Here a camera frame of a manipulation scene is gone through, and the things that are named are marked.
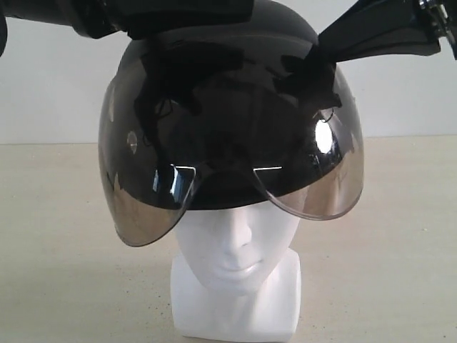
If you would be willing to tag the white mannequin head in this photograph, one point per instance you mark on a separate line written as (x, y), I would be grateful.
(236, 271)

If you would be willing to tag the black helmet with tinted visor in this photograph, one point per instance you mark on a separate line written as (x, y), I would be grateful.
(207, 118)

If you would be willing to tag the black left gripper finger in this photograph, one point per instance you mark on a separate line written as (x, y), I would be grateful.
(142, 18)

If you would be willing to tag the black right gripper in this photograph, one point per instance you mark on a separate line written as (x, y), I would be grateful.
(377, 28)

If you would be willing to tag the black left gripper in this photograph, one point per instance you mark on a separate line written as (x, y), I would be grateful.
(87, 18)

